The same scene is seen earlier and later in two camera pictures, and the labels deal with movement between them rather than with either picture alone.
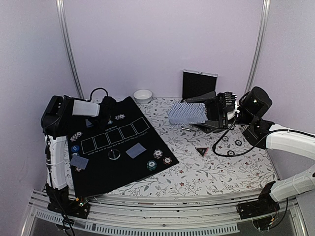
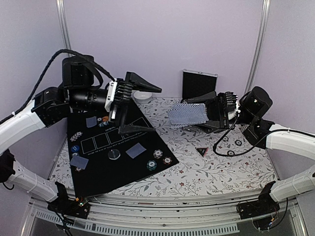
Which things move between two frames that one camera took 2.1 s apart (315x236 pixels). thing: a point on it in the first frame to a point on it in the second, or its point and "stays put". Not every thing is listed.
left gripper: (99, 125) to (124, 128)
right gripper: (214, 124) stays put
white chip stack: (75, 136) stays put
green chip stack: (151, 165) stays put
